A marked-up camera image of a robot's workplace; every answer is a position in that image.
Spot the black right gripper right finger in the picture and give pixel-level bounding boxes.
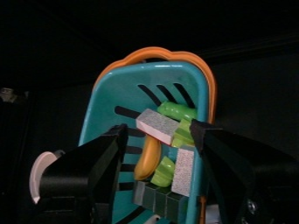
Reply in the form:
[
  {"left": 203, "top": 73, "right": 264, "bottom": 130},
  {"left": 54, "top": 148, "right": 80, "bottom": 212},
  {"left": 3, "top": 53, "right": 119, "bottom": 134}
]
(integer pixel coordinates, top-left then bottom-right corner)
[{"left": 190, "top": 118, "right": 299, "bottom": 224}]

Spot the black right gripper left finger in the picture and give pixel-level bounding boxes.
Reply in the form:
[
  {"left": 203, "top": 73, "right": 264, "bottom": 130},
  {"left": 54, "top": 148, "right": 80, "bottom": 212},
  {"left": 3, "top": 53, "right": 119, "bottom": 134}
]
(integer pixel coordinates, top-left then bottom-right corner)
[{"left": 36, "top": 123, "right": 130, "bottom": 224}]

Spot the pale grey bowl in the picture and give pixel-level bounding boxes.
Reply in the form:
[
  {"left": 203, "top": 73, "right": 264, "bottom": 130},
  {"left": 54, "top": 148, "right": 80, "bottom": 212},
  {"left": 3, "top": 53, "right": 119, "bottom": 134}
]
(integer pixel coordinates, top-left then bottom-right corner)
[{"left": 30, "top": 150, "right": 62, "bottom": 205}]

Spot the speckled sushi piece long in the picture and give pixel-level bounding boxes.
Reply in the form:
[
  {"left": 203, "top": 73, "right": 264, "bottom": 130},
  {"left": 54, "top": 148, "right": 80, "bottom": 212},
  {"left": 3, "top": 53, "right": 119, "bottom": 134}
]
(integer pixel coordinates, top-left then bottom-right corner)
[{"left": 171, "top": 148, "right": 196, "bottom": 198}]

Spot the orange toy banana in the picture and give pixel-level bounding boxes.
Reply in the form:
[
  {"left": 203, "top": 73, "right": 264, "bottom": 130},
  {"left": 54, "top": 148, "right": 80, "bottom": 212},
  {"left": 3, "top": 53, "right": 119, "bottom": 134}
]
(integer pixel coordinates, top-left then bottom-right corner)
[{"left": 134, "top": 134, "right": 163, "bottom": 181}]

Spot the small curved green toy piece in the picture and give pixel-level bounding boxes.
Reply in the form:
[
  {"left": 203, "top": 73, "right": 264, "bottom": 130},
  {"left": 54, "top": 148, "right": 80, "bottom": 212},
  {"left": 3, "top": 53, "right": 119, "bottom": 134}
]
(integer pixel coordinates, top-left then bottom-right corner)
[{"left": 150, "top": 156, "right": 176, "bottom": 188}]

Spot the dark green segmented toy block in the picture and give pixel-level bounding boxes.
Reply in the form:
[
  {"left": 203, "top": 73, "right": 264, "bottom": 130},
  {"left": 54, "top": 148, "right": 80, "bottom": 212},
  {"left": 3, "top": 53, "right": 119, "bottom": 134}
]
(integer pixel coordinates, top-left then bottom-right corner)
[{"left": 132, "top": 180, "right": 190, "bottom": 224}]

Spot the ribbed light green toy piece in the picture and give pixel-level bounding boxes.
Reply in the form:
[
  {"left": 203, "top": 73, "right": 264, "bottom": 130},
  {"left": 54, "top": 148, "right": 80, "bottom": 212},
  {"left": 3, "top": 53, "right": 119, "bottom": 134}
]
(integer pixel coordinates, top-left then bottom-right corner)
[{"left": 171, "top": 117, "right": 196, "bottom": 149}]

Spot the speckled sushi piece pink face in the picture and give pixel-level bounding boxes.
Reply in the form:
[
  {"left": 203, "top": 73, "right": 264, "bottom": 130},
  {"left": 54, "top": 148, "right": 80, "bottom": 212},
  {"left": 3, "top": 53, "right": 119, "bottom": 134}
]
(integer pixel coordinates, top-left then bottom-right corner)
[{"left": 135, "top": 108, "right": 182, "bottom": 146}]

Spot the smooth green toy vegetable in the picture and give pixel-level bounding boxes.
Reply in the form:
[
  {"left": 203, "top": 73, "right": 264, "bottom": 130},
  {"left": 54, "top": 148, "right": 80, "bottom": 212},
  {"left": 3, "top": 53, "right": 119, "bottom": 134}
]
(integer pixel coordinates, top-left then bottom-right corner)
[{"left": 156, "top": 101, "right": 199, "bottom": 123}]

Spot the teal basket with orange rim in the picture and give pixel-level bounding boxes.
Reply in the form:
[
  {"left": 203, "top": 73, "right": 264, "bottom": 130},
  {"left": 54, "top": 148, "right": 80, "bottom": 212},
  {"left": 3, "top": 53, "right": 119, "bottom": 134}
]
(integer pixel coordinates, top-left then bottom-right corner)
[{"left": 79, "top": 46, "right": 218, "bottom": 224}]

